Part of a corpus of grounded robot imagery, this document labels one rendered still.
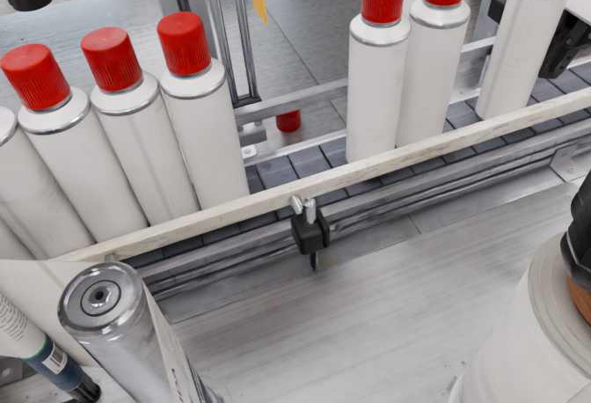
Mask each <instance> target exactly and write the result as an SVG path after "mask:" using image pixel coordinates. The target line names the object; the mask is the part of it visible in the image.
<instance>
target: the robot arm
mask: <svg viewBox="0 0 591 403"><path fill-rule="evenodd" d="M588 47H591V0H567V2H566V4H565V8H564V10H563V13H562V15H561V18H560V20H559V22H558V26H557V28H556V31H555V33H554V35H553V37H552V40H551V44H550V46H549V48H548V51H547V53H546V56H545V58H544V61H543V64H542V67H541V69H540V71H539V73H538V77H539V78H550V79H555V78H557V77H558V76H559V75H561V74H562V73H563V72H564V71H565V69H566V68H567V66H568V65H569V64H570V62H571V61H572V60H573V58H574V57H575V56H576V55H577V53H578V52H579V50H580V49H586V48H588Z"/></svg>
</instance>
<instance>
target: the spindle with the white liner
mask: <svg viewBox="0 0 591 403"><path fill-rule="evenodd" d="M571 214H572V217H573V221H572V222H571V224H570V226H569V227H568V231H563V232H560V233H559V234H557V235H555V236H553V237H551V238H549V239H548V240H546V241H545V242H544V243H543V244H542V245H541V246H540V247H539V248H538V249H537V250H536V252H535V254H534V256H533V258H532V260H531V262H530V263H529V266H528V268H527V270H526V272H525V273H524V275H523V277H522V279H521V280H520V281H519V283H518V284H517V285H516V287H515V288H514V290H513V292H512V294H511V296H510V297H509V299H508V300H507V303H506V305H505V307H504V309H503V311H502V313H501V314H500V315H499V317H498V318H497V320H496V321H495V323H494V325H493V326H492V329H491V330H490V332H489V334H488V335H487V337H486V339H485V342H484V344H483V345H482V347H481V348H480V349H479V351H478V352H477V353H476V355H475V357H474V358H473V359H472V360H471V361H470V363H469V364H468V365H467V367H466V369H465V370H464V372H463V374H462V375H461V376H460V377H459V378H458V379H457V381H456V383H455V384H454V386H453V389H452V391H451V394H450V397H449V403H591V169H590V171H589V173H588V174H587V177H586V178H585V179H584V181H583V182H582V184H581V186H580V188H579V191H578V192H577V193H576V195H575V196H574V197H573V200H572V203H571Z"/></svg>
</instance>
